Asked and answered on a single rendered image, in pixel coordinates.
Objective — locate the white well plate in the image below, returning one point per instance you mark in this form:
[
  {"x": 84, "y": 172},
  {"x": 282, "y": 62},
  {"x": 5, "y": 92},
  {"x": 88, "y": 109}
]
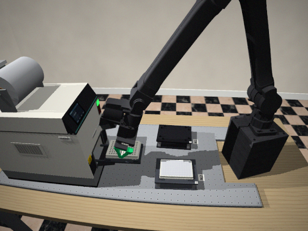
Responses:
[{"x": 111, "y": 153}]

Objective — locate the white flat plate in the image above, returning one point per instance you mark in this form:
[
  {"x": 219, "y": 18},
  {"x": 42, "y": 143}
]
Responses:
[{"x": 176, "y": 169}]

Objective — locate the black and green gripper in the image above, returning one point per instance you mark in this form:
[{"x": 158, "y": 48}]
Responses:
[{"x": 131, "y": 138}]

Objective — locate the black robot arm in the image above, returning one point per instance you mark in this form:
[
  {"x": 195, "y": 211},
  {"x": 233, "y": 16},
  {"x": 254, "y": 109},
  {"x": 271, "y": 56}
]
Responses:
[{"x": 261, "y": 91}]

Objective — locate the grey cylinder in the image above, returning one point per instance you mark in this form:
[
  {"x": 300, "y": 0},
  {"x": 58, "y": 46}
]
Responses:
[{"x": 20, "y": 78}]

